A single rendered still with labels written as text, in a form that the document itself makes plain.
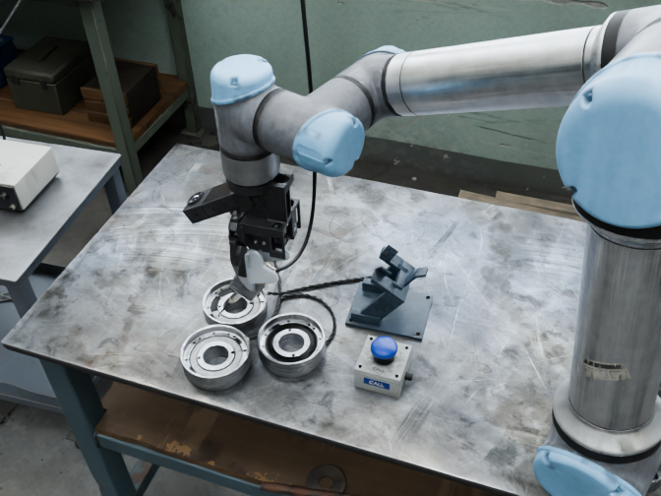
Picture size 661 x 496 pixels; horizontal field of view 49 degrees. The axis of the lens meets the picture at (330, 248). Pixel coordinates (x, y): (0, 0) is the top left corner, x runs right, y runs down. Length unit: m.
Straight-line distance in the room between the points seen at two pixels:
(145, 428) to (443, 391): 0.59
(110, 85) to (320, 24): 0.76
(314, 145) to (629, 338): 0.37
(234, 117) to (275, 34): 1.93
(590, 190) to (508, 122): 2.10
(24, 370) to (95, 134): 1.05
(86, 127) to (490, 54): 2.20
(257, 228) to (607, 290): 0.48
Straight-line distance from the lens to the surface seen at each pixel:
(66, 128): 2.88
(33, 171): 1.76
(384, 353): 1.07
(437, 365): 1.16
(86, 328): 1.28
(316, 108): 0.83
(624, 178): 0.59
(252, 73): 0.86
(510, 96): 0.79
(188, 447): 1.39
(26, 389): 1.98
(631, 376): 0.76
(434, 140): 2.79
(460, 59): 0.82
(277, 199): 0.95
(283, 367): 1.11
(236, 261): 1.01
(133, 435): 1.43
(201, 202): 1.02
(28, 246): 1.67
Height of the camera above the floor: 1.70
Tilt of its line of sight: 42 degrees down
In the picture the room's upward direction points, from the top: 2 degrees counter-clockwise
